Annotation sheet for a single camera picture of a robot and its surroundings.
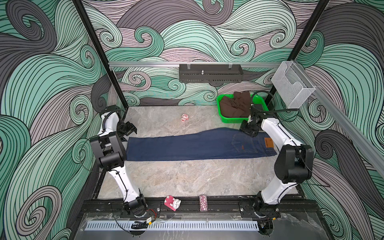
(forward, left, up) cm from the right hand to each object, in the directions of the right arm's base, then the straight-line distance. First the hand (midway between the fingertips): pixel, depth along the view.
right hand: (242, 130), depth 91 cm
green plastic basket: (+33, -19, -4) cm, 38 cm away
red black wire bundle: (-48, +58, -13) cm, 76 cm away
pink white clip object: (-39, +41, -4) cm, 57 cm away
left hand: (-2, +69, -1) cm, 70 cm away
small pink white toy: (+18, +37, -9) cm, 42 cm away
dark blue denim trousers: (-3, +13, -12) cm, 18 cm away
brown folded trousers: (+26, -4, -5) cm, 27 cm away
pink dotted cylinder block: (-39, +26, -7) cm, 48 cm away
